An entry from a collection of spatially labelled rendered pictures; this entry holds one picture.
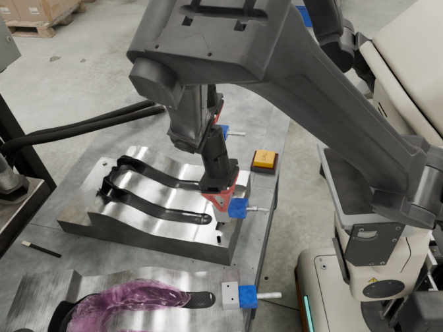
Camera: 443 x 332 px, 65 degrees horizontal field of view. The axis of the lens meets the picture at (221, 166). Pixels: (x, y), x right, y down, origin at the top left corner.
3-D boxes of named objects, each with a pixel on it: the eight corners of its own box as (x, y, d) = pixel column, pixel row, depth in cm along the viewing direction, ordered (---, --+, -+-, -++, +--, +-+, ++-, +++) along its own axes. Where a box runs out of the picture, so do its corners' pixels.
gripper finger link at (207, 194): (206, 217, 82) (198, 186, 76) (215, 197, 87) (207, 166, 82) (235, 219, 79) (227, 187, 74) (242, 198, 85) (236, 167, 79)
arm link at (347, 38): (373, 58, 76) (372, 41, 79) (340, 34, 72) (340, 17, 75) (340, 81, 83) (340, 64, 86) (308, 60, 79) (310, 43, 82)
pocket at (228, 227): (237, 224, 93) (236, 216, 90) (233, 241, 89) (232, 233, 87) (221, 221, 94) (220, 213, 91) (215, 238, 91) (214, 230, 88)
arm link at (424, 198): (467, 228, 47) (477, 190, 47) (418, 202, 43) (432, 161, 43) (405, 216, 55) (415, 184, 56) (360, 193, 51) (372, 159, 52)
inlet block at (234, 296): (279, 289, 82) (279, 278, 78) (282, 310, 79) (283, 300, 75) (223, 293, 83) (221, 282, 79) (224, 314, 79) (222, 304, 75)
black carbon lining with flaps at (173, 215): (225, 188, 100) (223, 165, 94) (209, 234, 90) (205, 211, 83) (117, 171, 109) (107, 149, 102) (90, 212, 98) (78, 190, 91)
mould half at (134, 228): (250, 191, 108) (250, 160, 98) (230, 266, 90) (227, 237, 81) (107, 169, 120) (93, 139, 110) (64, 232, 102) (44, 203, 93)
